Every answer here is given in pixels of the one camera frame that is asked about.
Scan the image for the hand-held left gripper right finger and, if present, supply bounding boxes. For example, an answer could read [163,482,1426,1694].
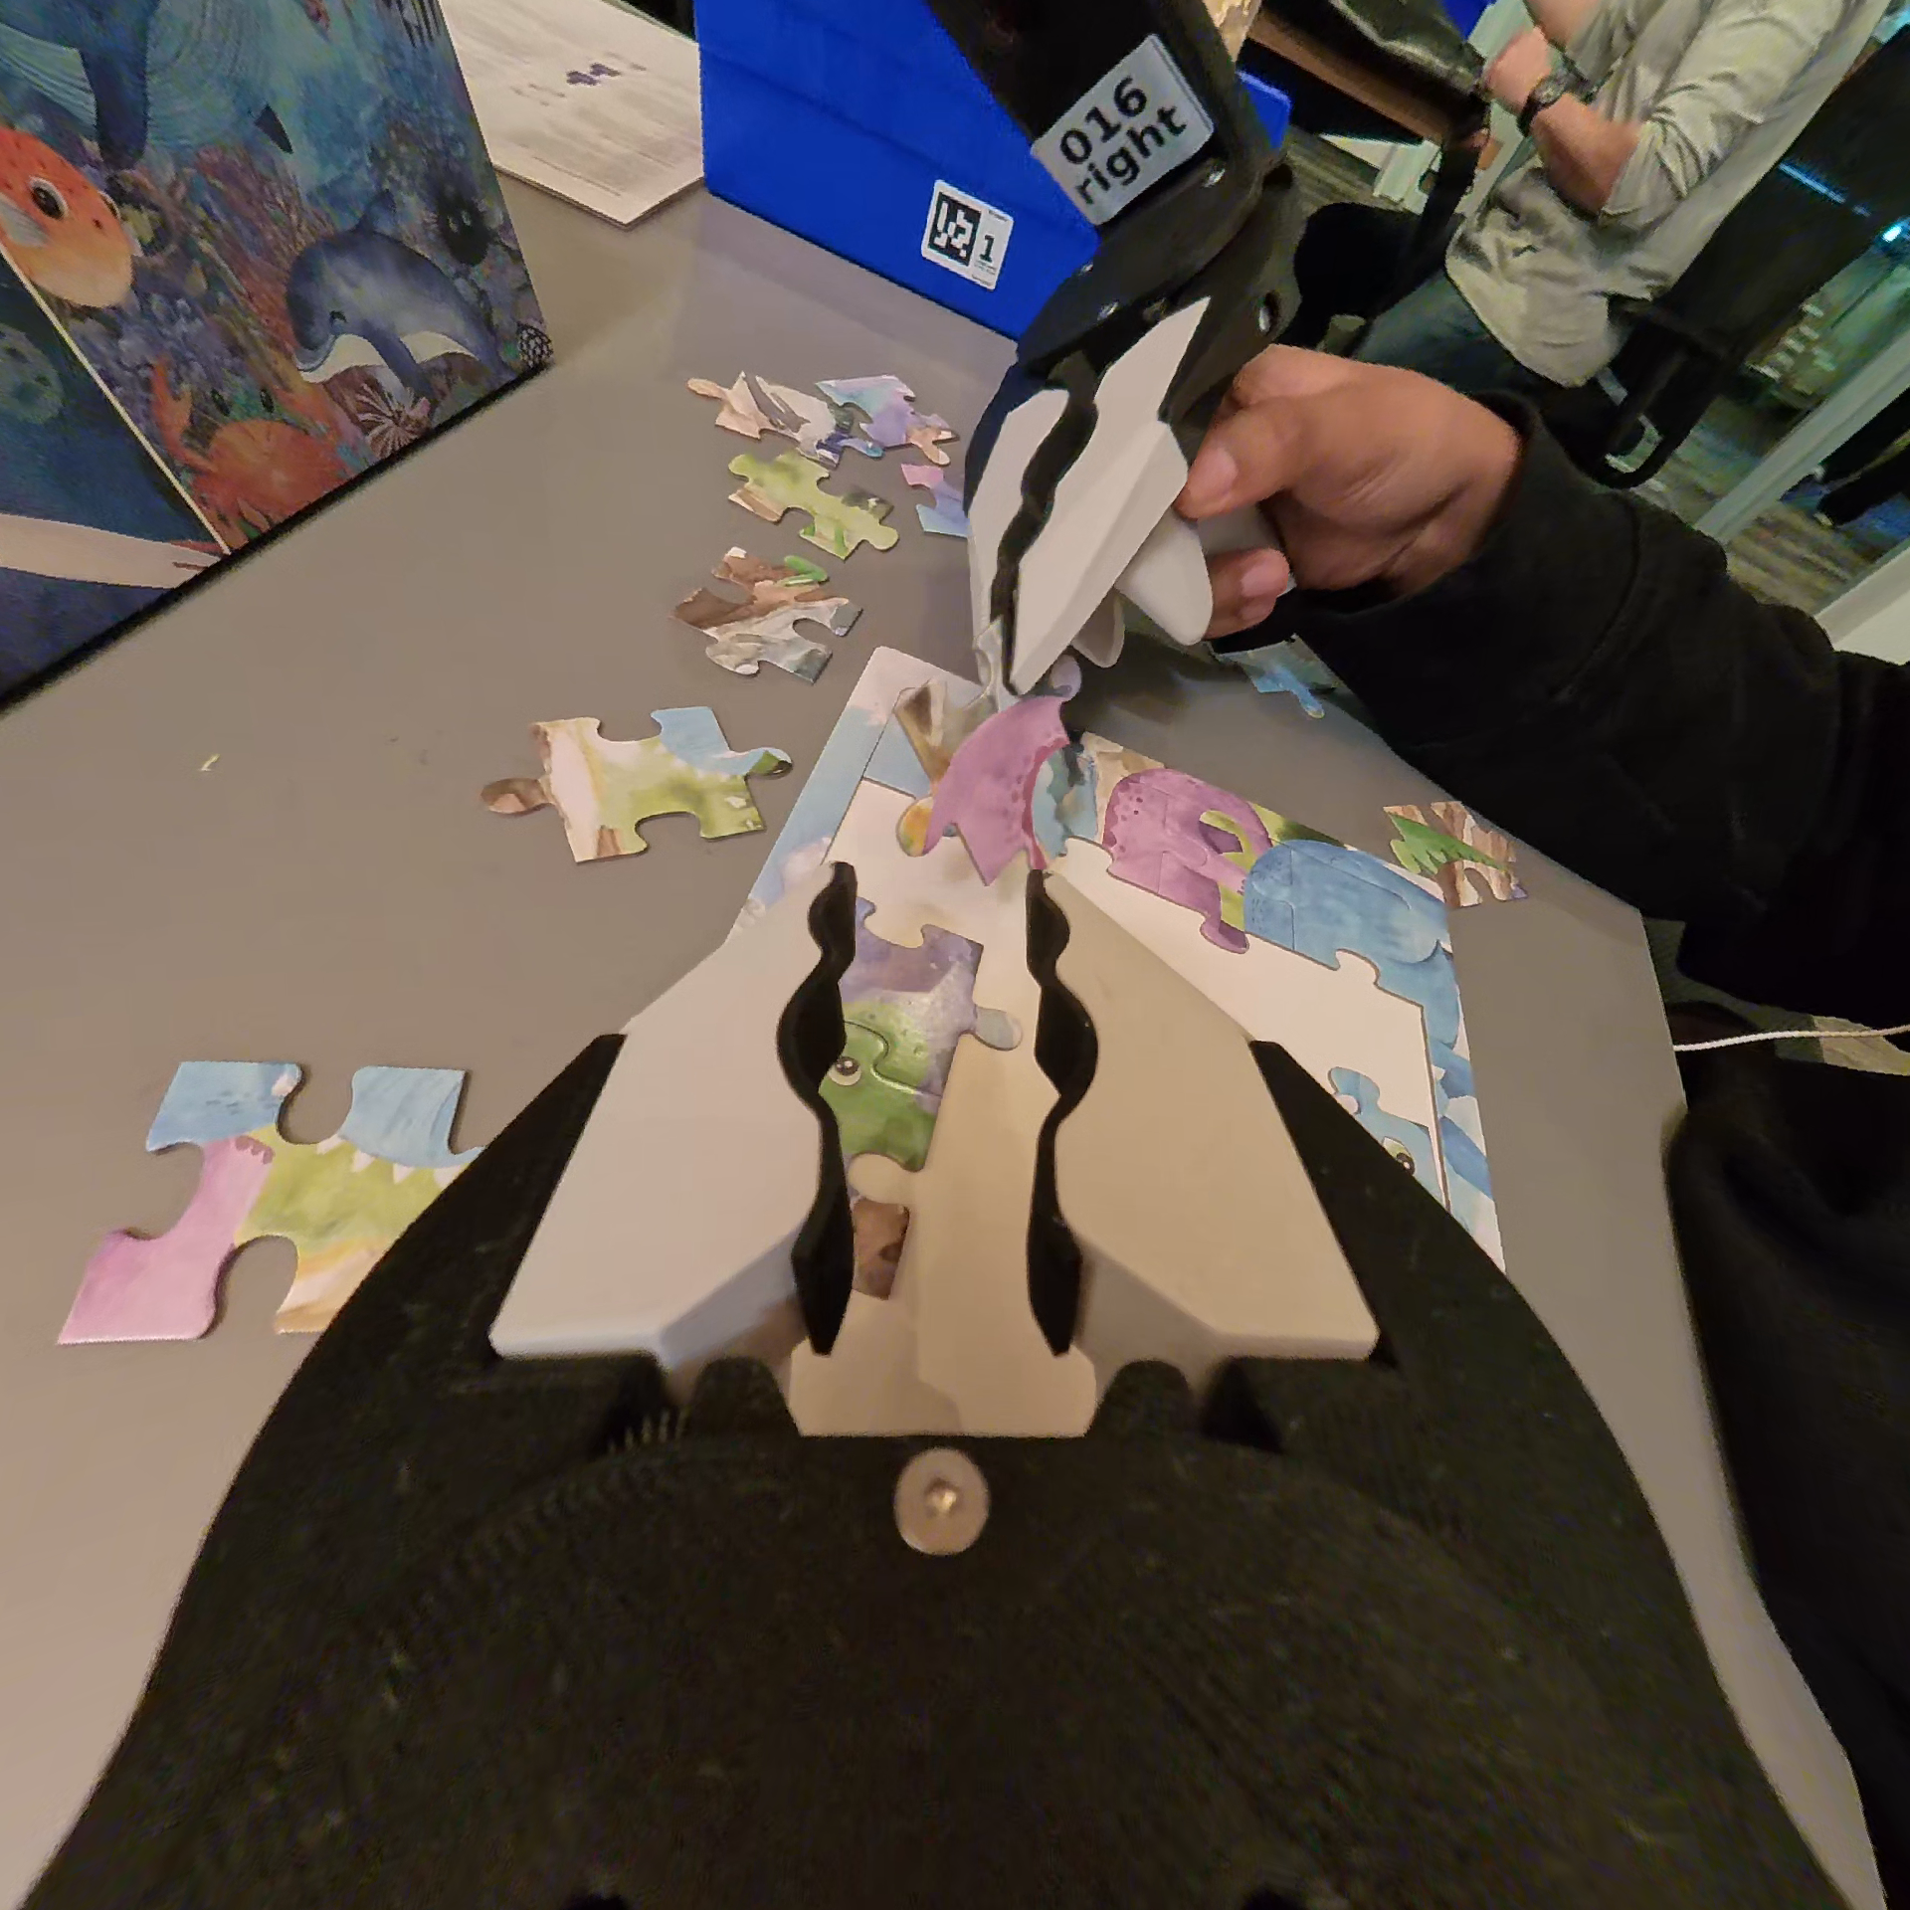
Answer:
[1023,866,1385,1389]

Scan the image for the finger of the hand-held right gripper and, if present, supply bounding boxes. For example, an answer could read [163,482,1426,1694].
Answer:
[964,390,1076,690]
[1009,296,1209,696]

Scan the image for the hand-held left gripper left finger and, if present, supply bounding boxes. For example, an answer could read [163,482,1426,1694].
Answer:
[487,858,862,1389]

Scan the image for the blue triceratops head puzzle piece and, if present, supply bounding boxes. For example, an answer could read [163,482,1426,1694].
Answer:
[1326,1066,1452,1206]

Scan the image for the dinosaur puzzle tray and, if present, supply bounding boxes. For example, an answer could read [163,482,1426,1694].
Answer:
[735,642,1510,1436]

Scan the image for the purple blue green puzzle piece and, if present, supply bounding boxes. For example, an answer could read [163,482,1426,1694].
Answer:
[1184,797,1289,957]

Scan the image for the purple dinosaur body puzzle piece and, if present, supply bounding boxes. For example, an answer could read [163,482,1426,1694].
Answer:
[1065,751,1218,933]

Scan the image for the person's right hand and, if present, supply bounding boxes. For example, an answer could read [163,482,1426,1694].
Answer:
[1176,343,1528,642]

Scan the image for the green yellow puzzle piece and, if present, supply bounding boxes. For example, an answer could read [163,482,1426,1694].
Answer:
[725,447,901,563]

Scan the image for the peach purple puzzle piece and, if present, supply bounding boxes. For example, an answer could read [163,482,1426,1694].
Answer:
[686,373,840,451]

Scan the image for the brown grey puzzle piece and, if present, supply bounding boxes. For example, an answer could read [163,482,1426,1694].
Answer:
[671,546,866,683]

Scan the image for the blue white puzzle piece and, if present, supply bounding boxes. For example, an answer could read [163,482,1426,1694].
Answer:
[1235,640,1347,721]

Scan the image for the pink dinosaur head puzzle piece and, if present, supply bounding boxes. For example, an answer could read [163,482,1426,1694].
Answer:
[862,715,1119,881]

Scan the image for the blue dinosaur body puzzle piece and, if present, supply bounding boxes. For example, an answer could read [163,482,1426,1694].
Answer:
[1240,839,1463,1053]

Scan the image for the pink yellow blue puzzle piece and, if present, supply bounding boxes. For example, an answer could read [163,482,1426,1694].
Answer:
[56,1060,489,1347]

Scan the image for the blue plastic bin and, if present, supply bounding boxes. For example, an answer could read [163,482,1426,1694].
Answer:
[694,0,1292,338]

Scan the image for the green dinosaur brown puzzle piece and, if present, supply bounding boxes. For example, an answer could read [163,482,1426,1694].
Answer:
[1383,799,1530,910]

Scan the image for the black office chair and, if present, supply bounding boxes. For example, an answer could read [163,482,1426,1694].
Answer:
[1583,58,1910,492]

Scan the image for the paper instruction sheet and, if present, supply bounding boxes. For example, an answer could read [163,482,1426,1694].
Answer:
[439,0,706,230]

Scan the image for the illustrated puzzle box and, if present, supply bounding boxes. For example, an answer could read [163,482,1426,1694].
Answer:
[0,0,554,703]

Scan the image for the thin white cord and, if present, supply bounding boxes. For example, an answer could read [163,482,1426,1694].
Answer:
[1670,1021,1910,1055]

